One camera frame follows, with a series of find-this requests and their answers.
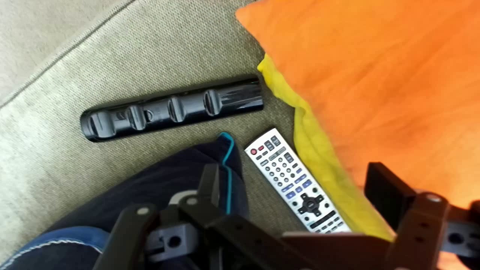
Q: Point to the yellow pillow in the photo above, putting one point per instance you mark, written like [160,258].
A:
[316,151]

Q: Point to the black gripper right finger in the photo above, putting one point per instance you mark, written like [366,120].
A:
[417,217]

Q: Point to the orange pillow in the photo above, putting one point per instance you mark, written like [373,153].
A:
[393,81]

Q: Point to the dark navy pillow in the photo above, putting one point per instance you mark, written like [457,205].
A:
[76,240]

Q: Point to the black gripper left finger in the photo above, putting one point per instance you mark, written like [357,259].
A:
[234,243]

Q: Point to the glossy black long remote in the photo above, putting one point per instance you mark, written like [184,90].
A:
[201,103]

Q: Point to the silver remote control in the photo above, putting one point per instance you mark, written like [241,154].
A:
[294,183]

